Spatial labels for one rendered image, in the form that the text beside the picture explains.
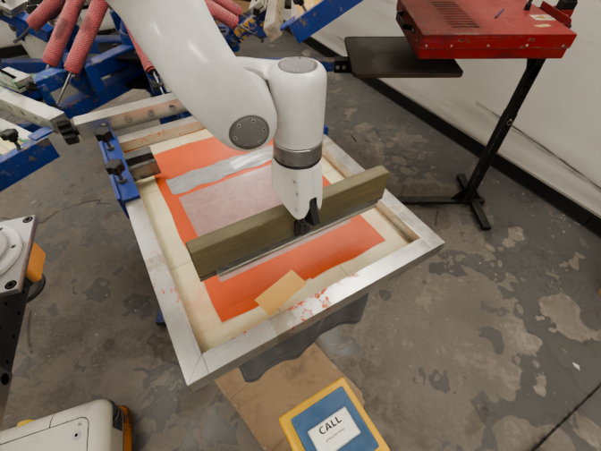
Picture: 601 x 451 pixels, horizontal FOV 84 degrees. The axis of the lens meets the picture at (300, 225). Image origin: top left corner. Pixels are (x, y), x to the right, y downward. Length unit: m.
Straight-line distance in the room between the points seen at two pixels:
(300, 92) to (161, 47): 0.16
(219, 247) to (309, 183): 0.18
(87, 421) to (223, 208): 0.92
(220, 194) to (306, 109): 0.52
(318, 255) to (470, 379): 1.19
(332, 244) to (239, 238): 0.28
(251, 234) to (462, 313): 1.51
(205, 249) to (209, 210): 0.33
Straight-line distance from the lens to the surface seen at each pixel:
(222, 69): 0.36
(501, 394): 1.84
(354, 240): 0.79
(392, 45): 1.82
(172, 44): 0.37
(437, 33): 1.51
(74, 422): 1.52
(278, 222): 0.58
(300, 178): 0.50
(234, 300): 0.71
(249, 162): 1.00
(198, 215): 0.87
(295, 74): 0.44
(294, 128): 0.46
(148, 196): 0.97
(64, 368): 1.97
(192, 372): 0.63
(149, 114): 1.21
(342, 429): 0.61
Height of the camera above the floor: 1.57
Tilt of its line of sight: 49 degrees down
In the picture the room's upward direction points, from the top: straight up
